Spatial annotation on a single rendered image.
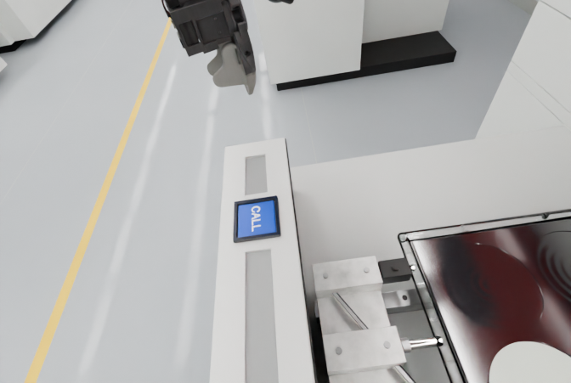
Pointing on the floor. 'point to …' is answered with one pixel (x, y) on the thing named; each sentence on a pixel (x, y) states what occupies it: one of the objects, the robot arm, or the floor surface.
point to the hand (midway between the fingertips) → (252, 84)
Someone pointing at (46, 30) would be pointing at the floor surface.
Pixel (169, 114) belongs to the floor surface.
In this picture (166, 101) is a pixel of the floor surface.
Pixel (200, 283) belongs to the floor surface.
